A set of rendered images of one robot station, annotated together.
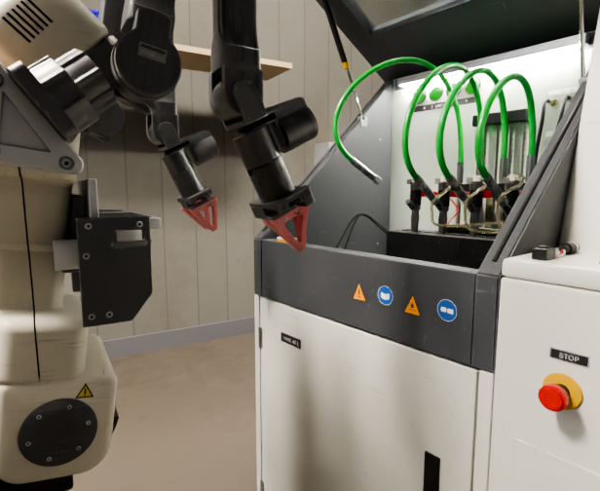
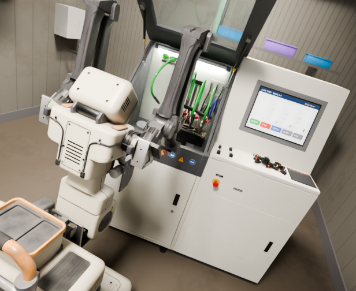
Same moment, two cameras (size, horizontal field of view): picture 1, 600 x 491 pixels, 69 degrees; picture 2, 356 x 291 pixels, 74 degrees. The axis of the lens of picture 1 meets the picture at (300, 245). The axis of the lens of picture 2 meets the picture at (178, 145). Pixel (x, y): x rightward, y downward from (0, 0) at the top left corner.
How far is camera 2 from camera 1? 95 cm
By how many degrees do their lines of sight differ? 48
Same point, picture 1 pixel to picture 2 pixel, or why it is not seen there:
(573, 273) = (225, 160)
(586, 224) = (221, 136)
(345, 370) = (150, 172)
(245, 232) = (10, 58)
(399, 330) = (175, 164)
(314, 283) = not seen: hidden behind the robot
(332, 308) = not seen: hidden behind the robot
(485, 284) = (204, 158)
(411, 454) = (170, 194)
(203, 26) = not seen: outside the picture
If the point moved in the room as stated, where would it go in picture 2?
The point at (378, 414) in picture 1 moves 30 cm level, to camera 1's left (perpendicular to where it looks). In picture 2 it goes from (161, 185) to (122, 194)
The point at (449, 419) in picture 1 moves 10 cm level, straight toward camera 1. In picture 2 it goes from (185, 186) to (191, 196)
